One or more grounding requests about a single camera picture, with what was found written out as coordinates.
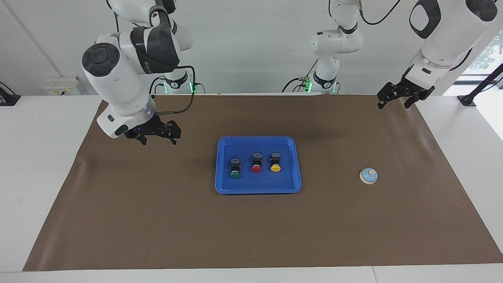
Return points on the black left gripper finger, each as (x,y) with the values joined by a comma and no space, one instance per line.
(382,101)
(410,102)

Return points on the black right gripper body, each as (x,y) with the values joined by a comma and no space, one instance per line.
(155,127)

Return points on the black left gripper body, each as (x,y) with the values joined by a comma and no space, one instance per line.
(410,87)

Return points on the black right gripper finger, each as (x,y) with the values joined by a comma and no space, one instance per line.
(142,139)
(175,133)

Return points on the green push button switch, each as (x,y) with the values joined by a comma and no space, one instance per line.
(235,174)

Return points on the red push button switch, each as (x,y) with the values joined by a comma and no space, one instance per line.
(256,168)

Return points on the yellow push button switch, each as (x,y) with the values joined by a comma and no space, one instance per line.
(276,167)

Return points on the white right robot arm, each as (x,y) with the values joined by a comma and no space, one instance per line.
(118,78)

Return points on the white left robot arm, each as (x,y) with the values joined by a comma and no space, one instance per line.
(334,43)

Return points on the light blue desk bell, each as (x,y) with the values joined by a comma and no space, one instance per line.
(368,175)

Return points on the blue plastic tray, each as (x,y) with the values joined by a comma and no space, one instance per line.
(257,184)

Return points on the black angled stand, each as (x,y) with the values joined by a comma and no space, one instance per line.
(467,100)

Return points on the bright window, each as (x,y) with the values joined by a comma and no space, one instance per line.
(491,53)

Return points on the brown table mat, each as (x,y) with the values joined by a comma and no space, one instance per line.
(255,228)

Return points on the white wall outlet box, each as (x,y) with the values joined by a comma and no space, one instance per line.
(59,86)

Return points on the black table clamp mount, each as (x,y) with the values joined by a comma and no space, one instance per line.
(8,99)

